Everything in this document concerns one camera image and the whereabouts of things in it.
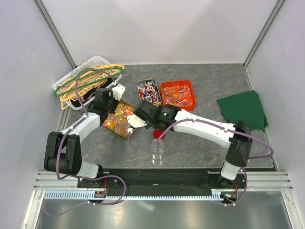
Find red jar lid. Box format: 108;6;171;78
153;130;166;140

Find gold square tin star candies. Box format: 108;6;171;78
102;100;134;140

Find clear plastic jar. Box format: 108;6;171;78
151;140;165;167

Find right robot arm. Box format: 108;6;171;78
127;101;253;188

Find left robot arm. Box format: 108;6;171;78
43;87;122;187

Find orange wavy clothes hanger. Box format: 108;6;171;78
58;71;110;110

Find gold tin wrapped lollipops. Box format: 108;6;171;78
137;78;162;106

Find orange box of lollipops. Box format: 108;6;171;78
160;80;196;111

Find green cloth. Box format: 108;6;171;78
217;90;269;131

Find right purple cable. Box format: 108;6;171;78
127;118;275;207

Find purple cable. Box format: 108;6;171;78
42;69;127;218
127;118;275;207

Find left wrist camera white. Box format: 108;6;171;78
112;83;126;101

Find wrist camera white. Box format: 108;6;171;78
127;114;147;129
112;83;126;101

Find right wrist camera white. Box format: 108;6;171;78
127;114;147;129

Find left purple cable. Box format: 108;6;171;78
42;69;127;218

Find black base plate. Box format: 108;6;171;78
76;168;247;195

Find grey cable duct rail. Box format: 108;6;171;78
44;190;228;201

